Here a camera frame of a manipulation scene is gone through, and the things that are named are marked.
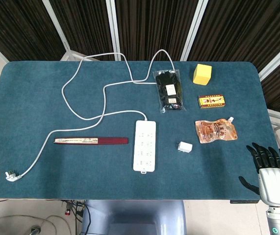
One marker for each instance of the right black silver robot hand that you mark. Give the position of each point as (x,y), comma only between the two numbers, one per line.
(274,186)

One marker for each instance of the white power adapter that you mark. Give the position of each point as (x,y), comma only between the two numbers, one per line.
(185,147)

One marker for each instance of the white power strip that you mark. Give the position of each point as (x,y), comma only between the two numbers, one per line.
(144,147)

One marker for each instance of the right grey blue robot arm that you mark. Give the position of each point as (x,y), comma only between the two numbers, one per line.
(278,220)

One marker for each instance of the black table control box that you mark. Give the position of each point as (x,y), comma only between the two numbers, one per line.
(245,201)

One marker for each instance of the orange sauce pouch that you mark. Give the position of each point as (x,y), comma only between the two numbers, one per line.
(215,131)

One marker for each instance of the small yellow red box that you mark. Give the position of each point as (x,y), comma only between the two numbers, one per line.
(212,101)

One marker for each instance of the yellow sponge cube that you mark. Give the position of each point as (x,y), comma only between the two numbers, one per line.
(202,76)

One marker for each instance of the black gloves in plastic bag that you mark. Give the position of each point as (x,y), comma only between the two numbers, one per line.
(169,93)

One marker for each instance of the blue grey robot torso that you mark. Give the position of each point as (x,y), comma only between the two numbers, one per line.
(132,218)

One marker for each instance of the folded dark red fan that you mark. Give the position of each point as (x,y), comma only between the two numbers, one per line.
(110,141)

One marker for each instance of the red emergency stop button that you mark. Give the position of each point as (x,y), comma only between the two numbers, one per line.
(68,211)

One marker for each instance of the teal felt table cover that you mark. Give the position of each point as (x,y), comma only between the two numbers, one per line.
(56,171)

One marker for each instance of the white power plug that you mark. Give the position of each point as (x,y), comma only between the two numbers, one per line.
(11,176)

